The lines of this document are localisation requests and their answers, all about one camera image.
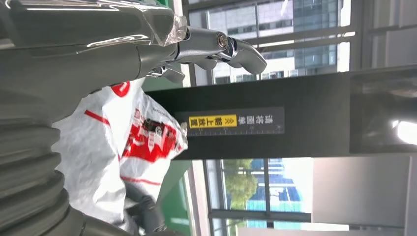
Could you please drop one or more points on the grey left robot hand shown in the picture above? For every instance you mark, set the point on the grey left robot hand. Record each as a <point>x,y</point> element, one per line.
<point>65,49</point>

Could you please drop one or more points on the white courier package red print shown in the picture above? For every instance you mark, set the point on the white courier package red print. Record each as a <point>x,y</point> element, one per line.
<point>97,156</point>

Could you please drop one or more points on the green conveyor belt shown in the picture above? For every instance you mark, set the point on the green conveyor belt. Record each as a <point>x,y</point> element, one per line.
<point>176,211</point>

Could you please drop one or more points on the black inbound scanner machine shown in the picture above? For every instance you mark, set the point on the black inbound scanner machine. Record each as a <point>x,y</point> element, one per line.
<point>309,97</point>

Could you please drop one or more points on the window with grey frames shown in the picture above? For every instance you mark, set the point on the window with grey frames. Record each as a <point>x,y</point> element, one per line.
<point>286,29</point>

